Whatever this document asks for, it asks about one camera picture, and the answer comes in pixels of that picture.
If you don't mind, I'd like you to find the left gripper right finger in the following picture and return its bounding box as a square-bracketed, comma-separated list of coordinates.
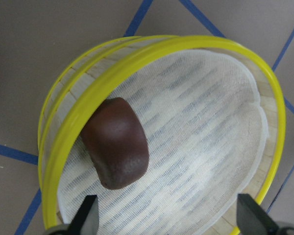
[236, 193, 286, 235]

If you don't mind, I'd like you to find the yellow steamer basket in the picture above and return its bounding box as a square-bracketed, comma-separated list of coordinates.
[38, 35, 286, 235]
[38, 36, 147, 152]

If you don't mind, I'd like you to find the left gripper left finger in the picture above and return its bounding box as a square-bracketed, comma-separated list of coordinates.
[64, 195, 98, 235]

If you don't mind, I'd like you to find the brown chocolate bun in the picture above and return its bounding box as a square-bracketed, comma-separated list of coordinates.
[80, 97, 149, 190]

